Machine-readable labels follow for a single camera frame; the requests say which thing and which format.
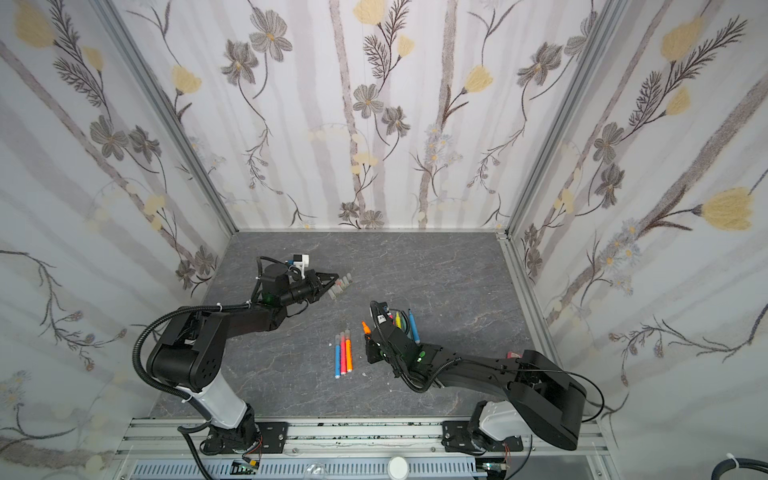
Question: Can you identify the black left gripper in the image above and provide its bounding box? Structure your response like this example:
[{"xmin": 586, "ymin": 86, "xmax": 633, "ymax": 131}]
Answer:
[{"xmin": 277, "ymin": 271, "xmax": 338, "ymax": 308}]

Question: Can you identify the thick blue marker pen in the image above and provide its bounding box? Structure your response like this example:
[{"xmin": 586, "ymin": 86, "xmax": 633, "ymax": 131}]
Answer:
[{"xmin": 407, "ymin": 309, "xmax": 421, "ymax": 344}]

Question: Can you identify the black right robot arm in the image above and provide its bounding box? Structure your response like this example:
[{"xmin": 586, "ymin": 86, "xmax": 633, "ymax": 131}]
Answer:
[{"xmin": 365, "ymin": 301, "xmax": 587, "ymax": 451}]

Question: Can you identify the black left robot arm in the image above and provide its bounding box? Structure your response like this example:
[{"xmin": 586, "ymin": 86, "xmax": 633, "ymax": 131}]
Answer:
[{"xmin": 132, "ymin": 255, "xmax": 340, "ymax": 435}]

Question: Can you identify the pink marker pen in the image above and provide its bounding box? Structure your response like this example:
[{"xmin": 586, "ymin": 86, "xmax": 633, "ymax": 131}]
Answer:
[{"xmin": 339, "ymin": 332, "xmax": 348, "ymax": 376}]

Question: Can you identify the thin blue marker pen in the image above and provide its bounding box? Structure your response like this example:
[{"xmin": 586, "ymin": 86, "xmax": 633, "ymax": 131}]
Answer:
[{"xmin": 334, "ymin": 340, "xmax": 342, "ymax": 379}]

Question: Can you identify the white round knob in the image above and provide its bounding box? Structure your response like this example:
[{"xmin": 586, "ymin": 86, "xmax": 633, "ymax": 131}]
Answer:
[{"xmin": 387, "ymin": 456, "xmax": 410, "ymax": 480}]

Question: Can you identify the right small circuit board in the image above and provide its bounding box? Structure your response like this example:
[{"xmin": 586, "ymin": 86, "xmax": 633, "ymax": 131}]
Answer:
[{"xmin": 476, "ymin": 460, "xmax": 510, "ymax": 480}]

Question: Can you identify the small green circuit board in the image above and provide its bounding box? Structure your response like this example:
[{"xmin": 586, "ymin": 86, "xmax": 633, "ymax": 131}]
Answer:
[{"xmin": 230, "ymin": 459, "xmax": 260, "ymax": 476}]

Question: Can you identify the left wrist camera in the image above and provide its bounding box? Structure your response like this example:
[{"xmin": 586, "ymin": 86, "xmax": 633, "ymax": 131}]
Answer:
[{"xmin": 286, "ymin": 254, "xmax": 310, "ymax": 281}]

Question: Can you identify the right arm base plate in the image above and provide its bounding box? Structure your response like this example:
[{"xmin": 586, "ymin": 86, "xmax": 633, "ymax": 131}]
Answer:
[{"xmin": 441, "ymin": 400, "xmax": 523, "ymax": 457}]

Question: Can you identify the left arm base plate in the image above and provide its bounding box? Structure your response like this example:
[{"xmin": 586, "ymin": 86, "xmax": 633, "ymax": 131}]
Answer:
[{"xmin": 200, "ymin": 420, "xmax": 289, "ymax": 456}]

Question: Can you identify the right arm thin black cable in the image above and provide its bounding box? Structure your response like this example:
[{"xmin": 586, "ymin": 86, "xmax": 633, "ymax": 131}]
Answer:
[{"xmin": 521, "ymin": 365, "xmax": 606, "ymax": 424}]

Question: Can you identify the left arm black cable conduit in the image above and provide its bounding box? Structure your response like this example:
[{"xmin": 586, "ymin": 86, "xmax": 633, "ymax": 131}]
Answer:
[{"xmin": 131, "ymin": 302, "xmax": 253, "ymax": 403}]

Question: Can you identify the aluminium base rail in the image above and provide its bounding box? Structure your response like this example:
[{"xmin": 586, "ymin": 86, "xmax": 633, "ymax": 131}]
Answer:
[{"xmin": 106, "ymin": 417, "xmax": 621, "ymax": 479}]

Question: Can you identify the white vented cable duct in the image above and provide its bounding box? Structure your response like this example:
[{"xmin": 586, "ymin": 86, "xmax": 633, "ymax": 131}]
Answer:
[{"xmin": 128, "ymin": 457, "xmax": 487, "ymax": 480}]

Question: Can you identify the aluminium right corner post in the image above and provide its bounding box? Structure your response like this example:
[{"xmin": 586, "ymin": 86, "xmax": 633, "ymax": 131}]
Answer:
[{"xmin": 505, "ymin": 0, "xmax": 630, "ymax": 236}]

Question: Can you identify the black cable bottom right corner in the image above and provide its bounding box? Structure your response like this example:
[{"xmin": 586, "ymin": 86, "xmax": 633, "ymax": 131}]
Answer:
[{"xmin": 710, "ymin": 455, "xmax": 768, "ymax": 480}]

